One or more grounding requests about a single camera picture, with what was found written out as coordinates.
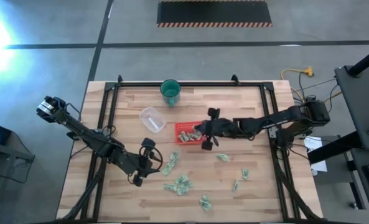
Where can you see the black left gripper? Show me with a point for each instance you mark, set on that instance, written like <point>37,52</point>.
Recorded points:
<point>140,166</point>

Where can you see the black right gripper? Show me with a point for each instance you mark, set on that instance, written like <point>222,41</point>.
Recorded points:
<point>218,127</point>

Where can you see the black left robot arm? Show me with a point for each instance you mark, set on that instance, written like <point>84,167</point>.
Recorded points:
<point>78,130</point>

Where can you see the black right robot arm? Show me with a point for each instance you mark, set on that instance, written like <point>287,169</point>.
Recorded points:
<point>280,119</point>

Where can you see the orange plastic basket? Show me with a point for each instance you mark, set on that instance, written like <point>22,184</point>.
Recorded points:
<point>178,124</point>

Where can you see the white strip in container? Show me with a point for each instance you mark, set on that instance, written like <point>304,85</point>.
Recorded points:
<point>153,123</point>

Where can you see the clear plastic container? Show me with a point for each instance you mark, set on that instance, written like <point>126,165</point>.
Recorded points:
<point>147,116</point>

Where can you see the green mug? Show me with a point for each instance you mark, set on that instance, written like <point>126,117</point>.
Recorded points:
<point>170,93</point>

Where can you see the white paper sheet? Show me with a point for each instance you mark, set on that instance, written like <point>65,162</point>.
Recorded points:
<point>313,144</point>

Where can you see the black hazard-striped floor mat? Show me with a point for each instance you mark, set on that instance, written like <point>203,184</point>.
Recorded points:
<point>213,12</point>

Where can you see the black stand beam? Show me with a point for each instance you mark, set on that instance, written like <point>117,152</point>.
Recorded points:
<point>333,149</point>

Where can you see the black side cart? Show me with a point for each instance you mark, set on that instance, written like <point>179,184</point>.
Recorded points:
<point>10,152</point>

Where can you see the dark grey side table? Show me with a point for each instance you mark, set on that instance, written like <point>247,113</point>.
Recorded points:
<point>358,174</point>

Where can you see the grey desk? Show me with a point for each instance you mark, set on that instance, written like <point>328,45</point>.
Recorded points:
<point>363,102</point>

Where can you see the black pole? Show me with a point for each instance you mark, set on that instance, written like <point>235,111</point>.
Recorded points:
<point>366,62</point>

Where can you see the black aluminium table frame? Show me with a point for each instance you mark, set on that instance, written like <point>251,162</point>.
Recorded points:
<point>187,84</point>

